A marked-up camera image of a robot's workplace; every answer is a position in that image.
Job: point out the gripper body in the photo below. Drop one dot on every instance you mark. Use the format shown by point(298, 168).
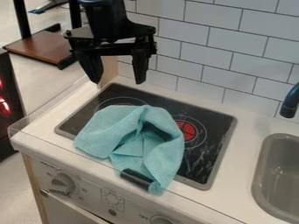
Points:
point(111, 39)

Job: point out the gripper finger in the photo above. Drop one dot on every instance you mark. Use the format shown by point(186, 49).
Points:
point(140, 67)
point(92, 67)

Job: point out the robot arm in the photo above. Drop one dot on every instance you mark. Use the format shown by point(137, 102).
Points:
point(102, 13)

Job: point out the brown wooden stand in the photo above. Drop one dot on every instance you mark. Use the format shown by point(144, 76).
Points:
point(42, 43)

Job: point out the light blue cloth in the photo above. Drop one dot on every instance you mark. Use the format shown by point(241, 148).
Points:
point(144, 145)

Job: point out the toy stove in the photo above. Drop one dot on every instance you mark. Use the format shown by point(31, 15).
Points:
point(202, 137)

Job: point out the tap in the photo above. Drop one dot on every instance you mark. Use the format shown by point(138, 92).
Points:
point(290, 103)

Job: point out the toy sink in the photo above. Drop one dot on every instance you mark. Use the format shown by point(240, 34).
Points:
point(278, 178)

